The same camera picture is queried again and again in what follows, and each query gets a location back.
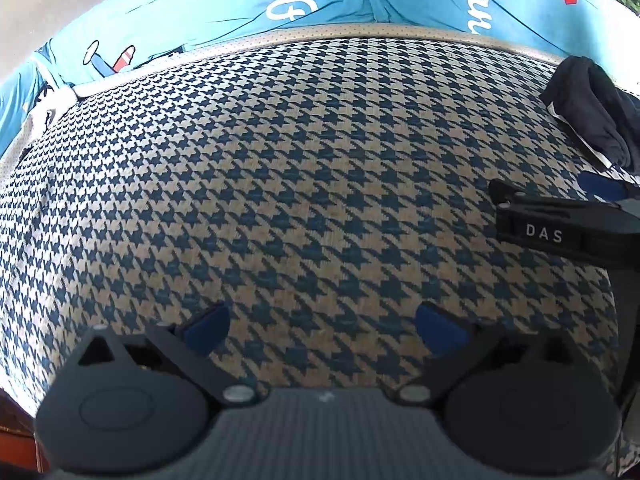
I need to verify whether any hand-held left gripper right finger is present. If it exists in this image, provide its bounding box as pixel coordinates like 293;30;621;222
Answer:
396;302;577;407

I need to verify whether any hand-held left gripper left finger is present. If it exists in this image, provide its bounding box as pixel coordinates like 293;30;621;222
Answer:
74;302;261;407

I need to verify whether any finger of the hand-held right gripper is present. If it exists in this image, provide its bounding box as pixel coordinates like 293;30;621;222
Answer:
580;172;640;203

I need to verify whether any black t-shirt with red print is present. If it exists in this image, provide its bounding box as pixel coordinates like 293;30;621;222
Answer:
539;55;640;172

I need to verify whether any houndstooth sofa seat cover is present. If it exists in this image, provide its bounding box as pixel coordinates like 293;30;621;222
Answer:
0;22;640;480

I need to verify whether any blue printed sofa cover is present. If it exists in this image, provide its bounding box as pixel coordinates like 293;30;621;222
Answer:
0;0;640;156

